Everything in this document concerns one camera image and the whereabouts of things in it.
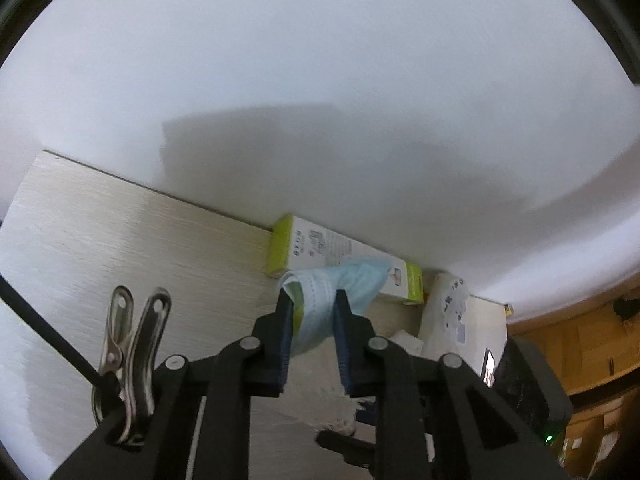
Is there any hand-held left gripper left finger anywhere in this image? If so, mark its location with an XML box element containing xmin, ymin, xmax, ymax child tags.
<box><xmin>155</xmin><ymin>290</ymin><xmax>295</xmax><ymax>480</ymax></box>

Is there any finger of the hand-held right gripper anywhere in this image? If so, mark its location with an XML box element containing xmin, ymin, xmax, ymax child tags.
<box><xmin>354</xmin><ymin>399</ymin><xmax>378</xmax><ymax>425</ymax></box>
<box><xmin>315</xmin><ymin>430</ymin><xmax>383</xmax><ymax>467</ymax></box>

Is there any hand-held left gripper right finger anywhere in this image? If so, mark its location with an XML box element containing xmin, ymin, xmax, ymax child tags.
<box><xmin>334</xmin><ymin>289</ymin><xmax>568</xmax><ymax>480</ymax></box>

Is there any light blue face mask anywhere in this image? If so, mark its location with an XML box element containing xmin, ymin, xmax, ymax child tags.
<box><xmin>280</xmin><ymin>255</ymin><xmax>393</xmax><ymax>358</ymax></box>

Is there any white packet with blue print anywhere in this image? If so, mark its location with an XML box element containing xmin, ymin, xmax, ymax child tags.
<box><xmin>419</xmin><ymin>272</ymin><xmax>471</xmax><ymax>348</ymax></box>

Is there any small white paper piece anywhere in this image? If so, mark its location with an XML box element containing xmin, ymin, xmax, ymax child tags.
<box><xmin>390</xmin><ymin>329</ymin><xmax>426</xmax><ymax>356</ymax></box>

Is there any white and green box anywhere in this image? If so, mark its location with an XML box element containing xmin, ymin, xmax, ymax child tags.
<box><xmin>267</xmin><ymin>215</ymin><xmax>426</xmax><ymax>306</ymax></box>

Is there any metal spring clamp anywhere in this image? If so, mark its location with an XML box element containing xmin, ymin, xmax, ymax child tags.
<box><xmin>91</xmin><ymin>286</ymin><xmax>173</xmax><ymax>446</ymax></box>

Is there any black cable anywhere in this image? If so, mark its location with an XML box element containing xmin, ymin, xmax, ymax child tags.
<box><xmin>0</xmin><ymin>275</ymin><xmax>121</xmax><ymax>396</ymax></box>

